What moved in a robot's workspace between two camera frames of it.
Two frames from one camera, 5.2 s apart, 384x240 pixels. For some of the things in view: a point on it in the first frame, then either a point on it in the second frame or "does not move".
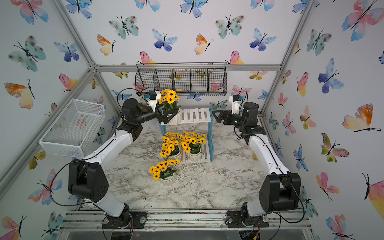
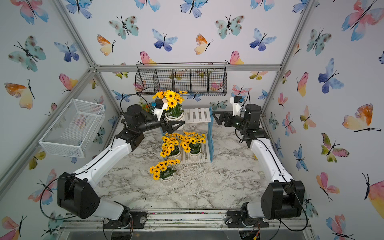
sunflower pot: (169, 98) does not move
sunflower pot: (164, 170) does not move
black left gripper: (164, 115) → (169, 125)
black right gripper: (225, 114) does not move
